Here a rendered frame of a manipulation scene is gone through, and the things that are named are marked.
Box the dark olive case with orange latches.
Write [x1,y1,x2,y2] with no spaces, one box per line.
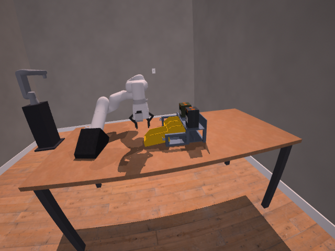
[179,102,191,117]

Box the yellow bin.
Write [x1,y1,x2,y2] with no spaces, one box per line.
[166,121,186,133]
[144,126,168,147]
[163,116,180,126]

